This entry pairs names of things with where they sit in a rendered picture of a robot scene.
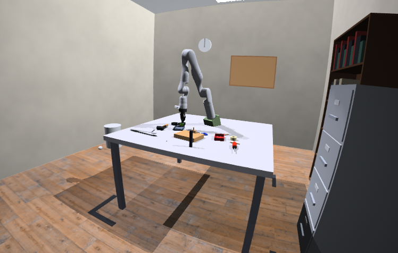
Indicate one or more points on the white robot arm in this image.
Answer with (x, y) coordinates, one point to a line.
(189, 55)

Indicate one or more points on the red open tray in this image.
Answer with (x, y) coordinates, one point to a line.
(219, 137)

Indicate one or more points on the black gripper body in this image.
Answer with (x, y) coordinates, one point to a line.
(182, 111)

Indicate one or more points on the brown wooden bench board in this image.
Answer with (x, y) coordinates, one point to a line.
(184, 135)

